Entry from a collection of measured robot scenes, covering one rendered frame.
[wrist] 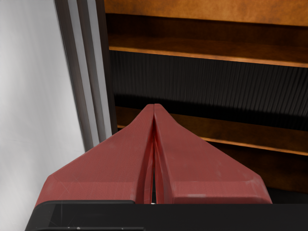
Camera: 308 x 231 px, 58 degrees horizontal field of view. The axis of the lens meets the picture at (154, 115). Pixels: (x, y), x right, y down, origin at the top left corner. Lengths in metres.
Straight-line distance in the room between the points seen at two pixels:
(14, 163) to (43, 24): 0.17
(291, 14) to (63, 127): 0.28
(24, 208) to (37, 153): 0.12
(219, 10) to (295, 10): 0.09
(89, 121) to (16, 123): 0.07
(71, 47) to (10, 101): 0.08
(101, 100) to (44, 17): 0.10
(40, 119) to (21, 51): 0.07
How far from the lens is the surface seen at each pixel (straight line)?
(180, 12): 0.38
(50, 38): 0.22
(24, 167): 0.34
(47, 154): 0.30
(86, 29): 0.24
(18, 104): 0.28
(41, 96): 0.26
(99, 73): 0.26
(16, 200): 0.40
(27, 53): 0.24
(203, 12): 0.37
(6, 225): 0.47
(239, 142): 0.41
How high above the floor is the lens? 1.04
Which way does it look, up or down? 52 degrees down
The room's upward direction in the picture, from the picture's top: 157 degrees counter-clockwise
